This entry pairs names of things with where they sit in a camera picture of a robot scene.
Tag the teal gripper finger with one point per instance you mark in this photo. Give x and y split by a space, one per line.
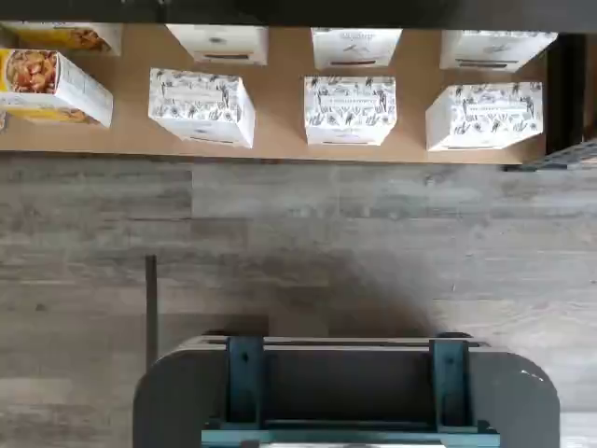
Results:
448 382
245 382

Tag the wooden shelf board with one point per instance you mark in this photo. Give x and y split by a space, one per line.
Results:
280 116

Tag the white floral print box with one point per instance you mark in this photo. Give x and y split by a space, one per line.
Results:
496 49
196 100
356 46
219 44
485 112
350 102

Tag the yellow white granola box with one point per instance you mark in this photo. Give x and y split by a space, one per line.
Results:
70 88
70 37

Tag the dark thin metal bar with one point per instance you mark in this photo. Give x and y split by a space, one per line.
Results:
151 308

